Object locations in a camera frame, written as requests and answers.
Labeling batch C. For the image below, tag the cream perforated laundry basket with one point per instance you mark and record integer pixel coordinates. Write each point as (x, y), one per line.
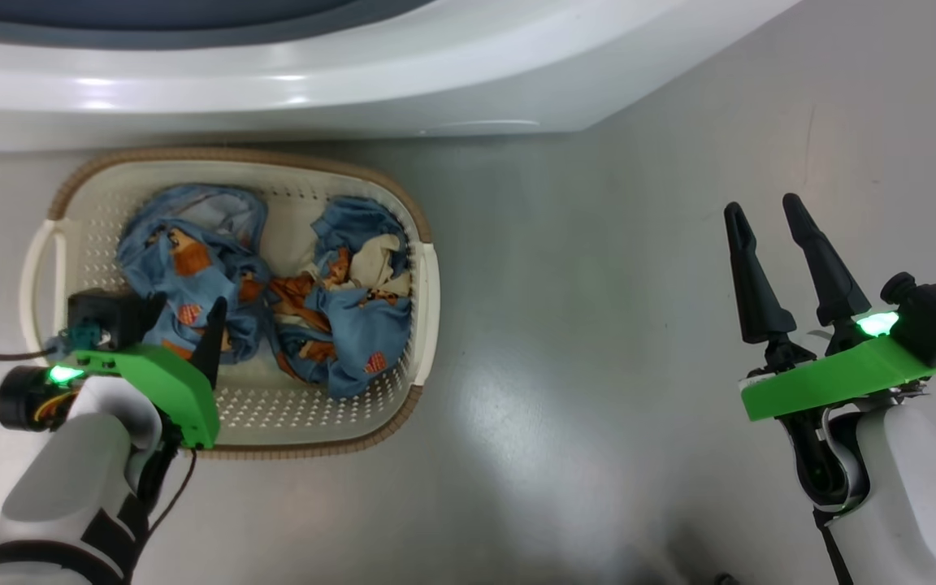
(314, 406)

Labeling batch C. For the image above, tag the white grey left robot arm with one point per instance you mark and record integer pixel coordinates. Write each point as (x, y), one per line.
(62, 487)

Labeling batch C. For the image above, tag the blue garment with dog print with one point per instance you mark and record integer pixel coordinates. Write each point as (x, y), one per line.
(354, 325)

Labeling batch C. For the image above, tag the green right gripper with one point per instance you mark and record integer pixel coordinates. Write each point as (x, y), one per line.
(842, 378)

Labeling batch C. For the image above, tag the white front-load washing machine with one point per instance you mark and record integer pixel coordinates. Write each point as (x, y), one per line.
(354, 89)

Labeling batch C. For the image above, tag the blue garment with orange print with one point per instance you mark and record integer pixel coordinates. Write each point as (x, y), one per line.
(192, 244)

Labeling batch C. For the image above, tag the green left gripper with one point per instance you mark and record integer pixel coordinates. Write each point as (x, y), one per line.
(163, 378)

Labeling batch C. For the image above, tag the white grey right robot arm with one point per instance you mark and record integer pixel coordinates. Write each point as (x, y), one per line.
(915, 504)

